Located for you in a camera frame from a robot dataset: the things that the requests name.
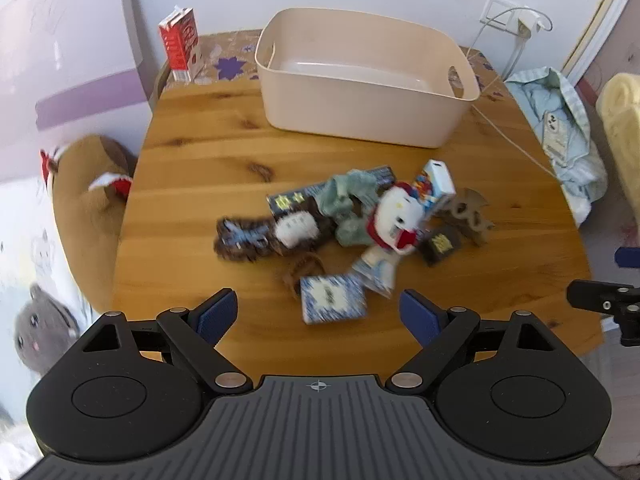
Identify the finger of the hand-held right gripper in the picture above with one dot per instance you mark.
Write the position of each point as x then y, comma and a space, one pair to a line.
629, 256
600, 297

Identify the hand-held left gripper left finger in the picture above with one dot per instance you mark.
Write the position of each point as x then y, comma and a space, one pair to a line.
217, 317

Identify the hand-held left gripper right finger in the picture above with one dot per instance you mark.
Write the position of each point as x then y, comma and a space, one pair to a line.
417, 317

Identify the small black packet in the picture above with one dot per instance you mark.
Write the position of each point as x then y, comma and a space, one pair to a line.
441, 245

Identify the blue floral tissue packet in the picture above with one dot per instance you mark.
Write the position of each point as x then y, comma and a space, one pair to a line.
332, 300

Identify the colourful small juice box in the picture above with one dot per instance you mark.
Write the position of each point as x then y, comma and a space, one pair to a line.
437, 187

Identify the dark blue snack packet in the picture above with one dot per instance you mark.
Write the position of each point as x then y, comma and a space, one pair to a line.
290, 201

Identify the beige plastic storage bin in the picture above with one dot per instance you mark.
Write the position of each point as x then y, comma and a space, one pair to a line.
350, 105

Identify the wooden desktop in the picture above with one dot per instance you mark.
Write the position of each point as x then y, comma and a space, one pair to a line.
200, 170

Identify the white blue tube packet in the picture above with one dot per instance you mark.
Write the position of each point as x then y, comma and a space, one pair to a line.
377, 270

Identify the white cat plush toy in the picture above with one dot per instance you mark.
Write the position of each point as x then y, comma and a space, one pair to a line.
395, 215

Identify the light blue clothing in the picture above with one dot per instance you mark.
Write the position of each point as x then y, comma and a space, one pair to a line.
570, 160

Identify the brown cardboard piece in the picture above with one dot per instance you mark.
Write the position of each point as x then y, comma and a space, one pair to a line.
470, 215

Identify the yellow blanket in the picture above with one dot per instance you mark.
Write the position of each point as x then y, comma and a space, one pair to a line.
622, 125

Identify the green sock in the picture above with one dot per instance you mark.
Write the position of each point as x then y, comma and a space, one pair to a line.
345, 195

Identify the grey plush toy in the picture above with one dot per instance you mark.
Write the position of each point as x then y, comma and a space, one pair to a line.
42, 325

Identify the brown plush toy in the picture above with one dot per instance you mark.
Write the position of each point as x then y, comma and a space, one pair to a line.
80, 195

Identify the white printed blanket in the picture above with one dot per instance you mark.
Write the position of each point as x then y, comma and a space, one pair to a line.
30, 240

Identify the brown chair back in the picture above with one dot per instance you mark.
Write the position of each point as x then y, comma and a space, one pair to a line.
160, 80

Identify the white charger plug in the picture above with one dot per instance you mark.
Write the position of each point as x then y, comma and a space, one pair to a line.
527, 26

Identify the brown floral table mat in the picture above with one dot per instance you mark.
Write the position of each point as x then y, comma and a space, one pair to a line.
230, 60

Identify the red white milk carton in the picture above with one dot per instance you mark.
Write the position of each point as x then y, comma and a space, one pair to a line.
177, 45

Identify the white purple wardrobe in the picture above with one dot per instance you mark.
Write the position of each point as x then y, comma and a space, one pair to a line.
65, 60

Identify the white door frame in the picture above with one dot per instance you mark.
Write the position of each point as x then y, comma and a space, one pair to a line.
600, 25

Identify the white wall socket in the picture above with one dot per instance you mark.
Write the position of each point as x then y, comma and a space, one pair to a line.
497, 12

